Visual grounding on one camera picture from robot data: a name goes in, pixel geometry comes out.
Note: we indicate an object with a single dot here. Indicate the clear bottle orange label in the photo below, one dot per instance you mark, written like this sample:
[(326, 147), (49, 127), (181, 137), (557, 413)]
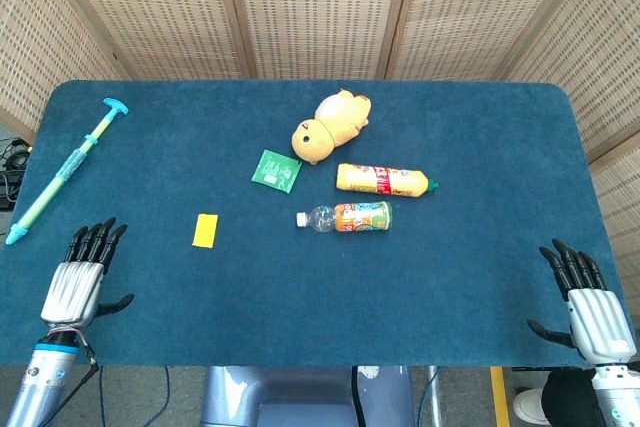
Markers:
[(360, 217)]

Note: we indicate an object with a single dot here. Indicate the yellow bottle red label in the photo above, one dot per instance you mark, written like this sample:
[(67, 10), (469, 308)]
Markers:
[(365, 179)]

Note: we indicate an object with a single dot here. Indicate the grey blue robot torso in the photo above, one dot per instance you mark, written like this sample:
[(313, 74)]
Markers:
[(300, 392)]

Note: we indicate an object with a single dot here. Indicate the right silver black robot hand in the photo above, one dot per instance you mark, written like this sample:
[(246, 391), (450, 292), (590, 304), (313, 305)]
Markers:
[(597, 317)]

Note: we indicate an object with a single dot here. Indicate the blue felt table cover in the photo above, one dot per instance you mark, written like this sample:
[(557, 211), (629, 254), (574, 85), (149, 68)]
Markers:
[(450, 272)]

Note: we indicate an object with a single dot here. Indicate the white shoe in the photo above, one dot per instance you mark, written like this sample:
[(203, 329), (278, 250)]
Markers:
[(530, 404)]

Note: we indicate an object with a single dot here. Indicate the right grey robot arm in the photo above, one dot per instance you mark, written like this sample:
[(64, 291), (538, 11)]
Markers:
[(617, 397)]

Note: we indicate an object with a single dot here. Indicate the woven bamboo screen panel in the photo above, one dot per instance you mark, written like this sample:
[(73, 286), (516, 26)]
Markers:
[(150, 7), (475, 7), (40, 37), (600, 57), (622, 207), (320, 7)]

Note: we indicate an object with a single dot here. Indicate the green sachet packet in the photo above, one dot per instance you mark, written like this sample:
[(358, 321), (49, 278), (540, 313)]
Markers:
[(275, 170)]

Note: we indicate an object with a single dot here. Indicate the yellow plush chick toy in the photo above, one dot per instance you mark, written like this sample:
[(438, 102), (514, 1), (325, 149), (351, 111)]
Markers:
[(340, 117)]

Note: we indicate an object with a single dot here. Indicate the black trouser leg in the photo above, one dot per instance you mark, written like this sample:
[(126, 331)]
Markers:
[(565, 397)]

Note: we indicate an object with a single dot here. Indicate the teal green toy water pump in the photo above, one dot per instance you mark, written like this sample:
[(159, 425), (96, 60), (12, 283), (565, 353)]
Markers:
[(70, 167)]

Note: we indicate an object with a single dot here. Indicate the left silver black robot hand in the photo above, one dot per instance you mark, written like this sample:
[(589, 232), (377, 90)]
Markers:
[(70, 292)]

